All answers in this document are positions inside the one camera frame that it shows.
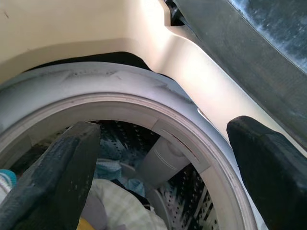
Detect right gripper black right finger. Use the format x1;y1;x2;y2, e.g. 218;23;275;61
226;115;307;230

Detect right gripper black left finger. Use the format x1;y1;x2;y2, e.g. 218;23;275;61
0;120;102;230

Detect cream top-load washing machine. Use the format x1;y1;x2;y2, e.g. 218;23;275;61
0;0;307;230

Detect teal white striped cloth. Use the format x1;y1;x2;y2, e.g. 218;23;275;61
0;168;18;195

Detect yellow cloth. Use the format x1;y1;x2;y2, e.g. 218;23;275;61
78;216;97;230

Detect light blue cloth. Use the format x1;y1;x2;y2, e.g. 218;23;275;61
95;157;145;195

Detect pale checked cloth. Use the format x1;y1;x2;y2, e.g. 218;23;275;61
78;178;169;230

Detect white drum lint filter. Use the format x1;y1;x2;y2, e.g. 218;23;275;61
138;137;193;190

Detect dark grey washer lid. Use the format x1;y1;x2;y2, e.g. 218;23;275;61
165;0;307;154

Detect grey washer drum ring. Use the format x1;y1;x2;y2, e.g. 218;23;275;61
0;61;258;230

